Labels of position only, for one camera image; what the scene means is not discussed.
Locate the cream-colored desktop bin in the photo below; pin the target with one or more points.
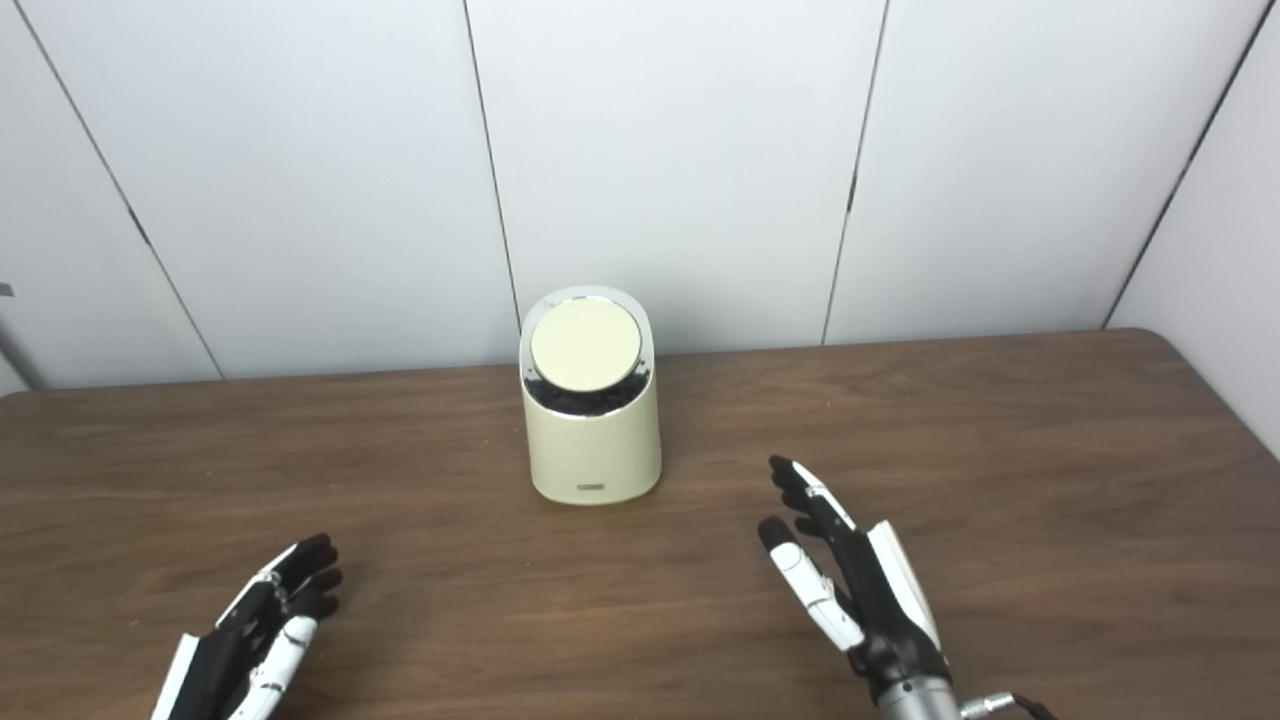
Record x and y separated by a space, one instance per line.
592 450

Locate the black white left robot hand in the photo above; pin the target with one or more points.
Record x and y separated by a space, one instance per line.
250 645

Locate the round cream bin lid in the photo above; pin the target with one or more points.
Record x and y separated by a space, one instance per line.
585 345

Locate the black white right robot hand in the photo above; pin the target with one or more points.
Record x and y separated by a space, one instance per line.
880 600

